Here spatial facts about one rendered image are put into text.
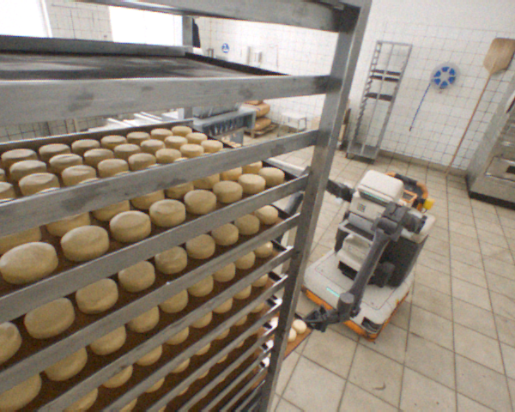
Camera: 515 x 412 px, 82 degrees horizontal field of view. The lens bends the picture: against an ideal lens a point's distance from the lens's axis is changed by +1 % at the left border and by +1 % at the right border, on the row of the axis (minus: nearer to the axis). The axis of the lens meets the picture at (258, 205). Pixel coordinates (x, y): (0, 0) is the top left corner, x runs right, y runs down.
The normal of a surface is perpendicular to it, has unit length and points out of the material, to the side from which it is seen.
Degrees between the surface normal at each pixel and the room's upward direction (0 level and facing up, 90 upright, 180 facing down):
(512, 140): 90
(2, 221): 90
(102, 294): 0
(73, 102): 90
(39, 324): 0
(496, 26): 90
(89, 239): 0
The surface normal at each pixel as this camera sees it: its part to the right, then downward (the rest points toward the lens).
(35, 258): 0.11, -0.86
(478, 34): -0.48, 0.40
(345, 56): -0.69, 0.30
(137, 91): 0.72, 0.42
